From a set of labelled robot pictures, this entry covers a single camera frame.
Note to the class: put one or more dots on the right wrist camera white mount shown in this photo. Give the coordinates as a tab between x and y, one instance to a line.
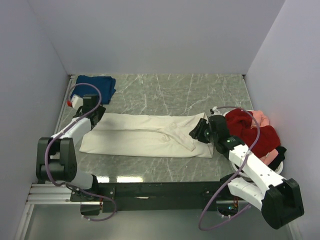
215	111

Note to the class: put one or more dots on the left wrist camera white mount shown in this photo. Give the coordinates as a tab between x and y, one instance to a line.
75	102

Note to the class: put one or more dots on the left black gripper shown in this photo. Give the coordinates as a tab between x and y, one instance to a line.
101	111

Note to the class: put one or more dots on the pink t shirt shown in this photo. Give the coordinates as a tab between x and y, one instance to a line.
261	120

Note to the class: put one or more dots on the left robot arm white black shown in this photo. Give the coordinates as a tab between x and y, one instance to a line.
56	160

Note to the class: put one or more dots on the red t shirt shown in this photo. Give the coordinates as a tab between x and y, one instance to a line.
239	124

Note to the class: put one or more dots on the white t shirt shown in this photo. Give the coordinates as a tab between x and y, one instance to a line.
155	136

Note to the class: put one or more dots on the black base crossbar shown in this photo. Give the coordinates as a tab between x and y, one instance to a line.
147	196

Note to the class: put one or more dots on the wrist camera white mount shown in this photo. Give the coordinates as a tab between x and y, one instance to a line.
215	111
75	102

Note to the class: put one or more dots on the black t shirt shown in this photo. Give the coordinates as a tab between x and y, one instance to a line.
279	153

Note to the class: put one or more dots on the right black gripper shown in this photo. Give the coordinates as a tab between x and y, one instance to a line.
197	132

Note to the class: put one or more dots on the aluminium frame rail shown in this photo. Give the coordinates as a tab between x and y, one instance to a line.
41	194

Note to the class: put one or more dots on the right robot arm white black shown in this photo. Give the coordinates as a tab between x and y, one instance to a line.
278	199

